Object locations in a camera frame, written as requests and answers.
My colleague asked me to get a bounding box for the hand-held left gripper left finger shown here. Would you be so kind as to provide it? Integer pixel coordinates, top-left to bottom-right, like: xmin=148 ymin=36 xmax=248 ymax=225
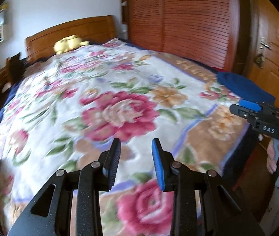
xmin=7 ymin=138 xmax=121 ymax=236

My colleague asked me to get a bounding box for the wooden bed headboard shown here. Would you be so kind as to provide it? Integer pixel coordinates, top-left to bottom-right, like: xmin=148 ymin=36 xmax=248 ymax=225
xmin=25 ymin=15 xmax=118 ymax=63

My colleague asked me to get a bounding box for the wooden chair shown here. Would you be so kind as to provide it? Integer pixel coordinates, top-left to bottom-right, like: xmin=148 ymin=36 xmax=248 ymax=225
xmin=6 ymin=52 xmax=26 ymax=84

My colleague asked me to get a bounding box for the wooden slatted wardrobe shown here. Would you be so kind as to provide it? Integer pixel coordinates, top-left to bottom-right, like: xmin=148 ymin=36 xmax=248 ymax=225
xmin=121 ymin=0 xmax=243 ymax=73

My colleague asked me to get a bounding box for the floral plush blanket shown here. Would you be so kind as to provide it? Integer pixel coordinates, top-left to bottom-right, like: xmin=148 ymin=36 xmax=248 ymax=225
xmin=0 ymin=38 xmax=251 ymax=236

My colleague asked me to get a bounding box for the yellow plush toy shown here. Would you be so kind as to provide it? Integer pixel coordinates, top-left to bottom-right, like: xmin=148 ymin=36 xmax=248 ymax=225
xmin=53 ymin=35 xmax=89 ymax=54

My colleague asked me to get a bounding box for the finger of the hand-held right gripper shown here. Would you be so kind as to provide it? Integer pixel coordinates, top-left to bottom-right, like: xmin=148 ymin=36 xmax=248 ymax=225
xmin=239 ymin=99 xmax=265 ymax=112
xmin=230 ymin=104 xmax=258 ymax=122

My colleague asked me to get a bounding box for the blue suit jacket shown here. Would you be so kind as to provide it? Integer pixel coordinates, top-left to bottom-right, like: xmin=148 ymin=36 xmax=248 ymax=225
xmin=217 ymin=71 xmax=276 ymax=104

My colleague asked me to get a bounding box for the hanging key bunch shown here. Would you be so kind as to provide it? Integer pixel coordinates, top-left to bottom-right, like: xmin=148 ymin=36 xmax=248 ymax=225
xmin=255 ymin=53 xmax=264 ymax=68

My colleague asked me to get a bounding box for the wooden door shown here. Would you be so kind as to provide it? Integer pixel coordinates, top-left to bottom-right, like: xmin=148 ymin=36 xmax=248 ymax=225
xmin=239 ymin=0 xmax=279 ymax=153

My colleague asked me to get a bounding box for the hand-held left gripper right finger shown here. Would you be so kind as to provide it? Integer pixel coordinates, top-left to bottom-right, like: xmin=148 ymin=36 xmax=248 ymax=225
xmin=152 ymin=138 xmax=265 ymax=236

